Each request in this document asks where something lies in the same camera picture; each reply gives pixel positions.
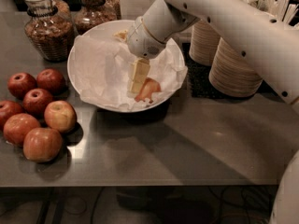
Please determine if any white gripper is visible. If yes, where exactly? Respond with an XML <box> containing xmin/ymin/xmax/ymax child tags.
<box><xmin>113</xmin><ymin>17</ymin><xmax>166</xmax><ymax>97</ymax></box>

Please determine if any white paper liner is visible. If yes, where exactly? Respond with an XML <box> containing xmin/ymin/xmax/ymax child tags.
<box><xmin>70</xmin><ymin>35</ymin><xmax>189</xmax><ymax>112</ymax></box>

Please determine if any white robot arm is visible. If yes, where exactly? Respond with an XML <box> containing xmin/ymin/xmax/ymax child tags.
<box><xmin>127</xmin><ymin>0</ymin><xmax>299</xmax><ymax>113</ymax></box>

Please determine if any dark red apple back right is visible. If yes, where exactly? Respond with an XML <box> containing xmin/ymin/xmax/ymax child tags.
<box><xmin>36</xmin><ymin>68</ymin><xmax>66</xmax><ymax>95</ymax></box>

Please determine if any dark red apple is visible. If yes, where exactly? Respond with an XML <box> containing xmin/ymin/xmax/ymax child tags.
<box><xmin>36</xmin><ymin>68</ymin><xmax>66</xmax><ymax>95</ymax></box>
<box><xmin>7</xmin><ymin>72</ymin><xmax>37</xmax><ymax>100</ymax></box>
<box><xmin>22</xmin><ymin>88</ymin><xmax>53</xmax><ymax>117</ymax></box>

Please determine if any yellow red apple right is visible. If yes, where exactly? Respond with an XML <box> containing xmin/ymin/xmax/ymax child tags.
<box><xmin>44</xmin><ymin>100</ymin><xmax>77</xmax><ymax>133</ymax></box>

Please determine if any dark red apple middle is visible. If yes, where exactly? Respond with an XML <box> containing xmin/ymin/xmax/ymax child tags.
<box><xmin>22</xmin><ymin>88</ymin><xmax>53</xmax><ymax>117</ymax></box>

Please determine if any dark red apple back left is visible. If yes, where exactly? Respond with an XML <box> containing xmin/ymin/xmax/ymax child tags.
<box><xmin>7</xmin><ymin>72</ymin><xmax>37</xmax><ymax>100</ymax></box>

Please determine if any glass jar of granola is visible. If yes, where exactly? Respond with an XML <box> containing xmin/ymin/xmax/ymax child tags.
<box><xmin>74</xmin><ymin>0</ymin><xmax>117</xmax><ymax>35</ymax></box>
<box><xmin>24</xmin><ymin>0</ymin><xmax>75</xmax><ymax>62</ymax></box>

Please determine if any black rubber mat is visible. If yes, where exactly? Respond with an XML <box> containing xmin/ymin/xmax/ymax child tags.
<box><xmin>181</xmin><ymin>42</ymin><xmax>284</xmax><ymax>103</ymax></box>

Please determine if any left stack of paper bowls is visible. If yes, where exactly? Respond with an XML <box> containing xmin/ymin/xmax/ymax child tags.
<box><xmin>189</xmin><ymin>21</ymin><xmax>221</xmax><ymax>66</ymax></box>

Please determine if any stack of paper bowls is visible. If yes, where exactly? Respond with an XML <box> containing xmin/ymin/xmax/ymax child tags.
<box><xmin>189</xmin><ymin>21</ymin><xmax>221</xmax><ymax>66</ymax></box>
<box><xmin>208</xmin><ymin>38</ymin><xmax>263</xmax><ymax>98</ymax></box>

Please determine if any right stack of paper bowls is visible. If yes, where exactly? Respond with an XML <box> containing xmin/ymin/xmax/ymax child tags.
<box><xmin>208</xmin><ymin>38</ymin><xmax>263</xmax><ymax>98</ymax></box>

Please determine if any bundle of white plastic cutlery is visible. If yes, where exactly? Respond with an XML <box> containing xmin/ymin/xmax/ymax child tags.
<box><xmin>240</xmin><ymin>0</ymin><xmax>299</xmax><ymax>24</ymax></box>

